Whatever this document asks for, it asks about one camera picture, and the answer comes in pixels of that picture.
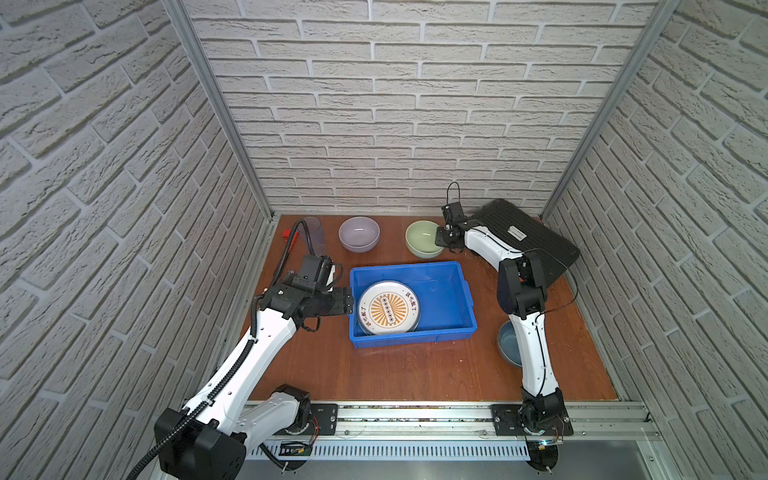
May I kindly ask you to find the grey blue bowl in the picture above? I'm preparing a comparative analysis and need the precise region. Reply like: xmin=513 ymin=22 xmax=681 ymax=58
xmin=497 ymin=321 xmax=522 ymax=368

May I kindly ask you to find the light green bowl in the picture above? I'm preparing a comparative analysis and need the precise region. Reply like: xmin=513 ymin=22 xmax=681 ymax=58
xmin=405 ymin=220 xmax=444 ymax=259

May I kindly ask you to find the orange sunburst white plate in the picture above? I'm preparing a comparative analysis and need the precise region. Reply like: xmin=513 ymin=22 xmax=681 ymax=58
xmin=356 ymin=281 xmax=421 ymax=336

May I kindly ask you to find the blue plastic bin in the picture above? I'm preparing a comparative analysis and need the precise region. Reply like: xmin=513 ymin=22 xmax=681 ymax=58
xmin=349 ymin=261 xmax=477 ymax=348

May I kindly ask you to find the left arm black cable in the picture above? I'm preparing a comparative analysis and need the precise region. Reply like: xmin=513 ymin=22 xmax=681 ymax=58
xmin=125 ymin=218 xmax=316 ymax=480

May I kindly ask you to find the black tool case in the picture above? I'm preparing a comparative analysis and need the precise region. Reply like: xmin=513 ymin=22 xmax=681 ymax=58
xmin=470 ymin=199 xmax=580 ymax=287

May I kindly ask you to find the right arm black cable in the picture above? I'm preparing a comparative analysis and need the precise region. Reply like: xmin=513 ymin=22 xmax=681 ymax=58
xmin=445 ymin=181 xmax=580 ymax=457

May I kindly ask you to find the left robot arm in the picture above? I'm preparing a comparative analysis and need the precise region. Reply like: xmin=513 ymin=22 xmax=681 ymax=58
xmin=129 ymin=255 xmax=353 ymax=479

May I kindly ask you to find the lavender bowl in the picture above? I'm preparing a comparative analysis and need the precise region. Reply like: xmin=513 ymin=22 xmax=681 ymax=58
xmin=338 ymin=216 xmax=381 ymax=253

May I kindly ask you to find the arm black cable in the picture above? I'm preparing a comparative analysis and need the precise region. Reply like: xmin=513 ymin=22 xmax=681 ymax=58
xmin=445 ymin=181 xmax=580 ymax=457
xmin=125 ymin=218 xmax=316 ymax=480

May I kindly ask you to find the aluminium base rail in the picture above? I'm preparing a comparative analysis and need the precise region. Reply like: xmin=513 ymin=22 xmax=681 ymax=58
xmin=244 ymin=401 xmax=661 ymax=471

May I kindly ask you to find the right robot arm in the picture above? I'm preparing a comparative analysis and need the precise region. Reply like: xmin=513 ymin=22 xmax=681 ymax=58
xmin=435 ymin=199 xmax=573 ymax=436

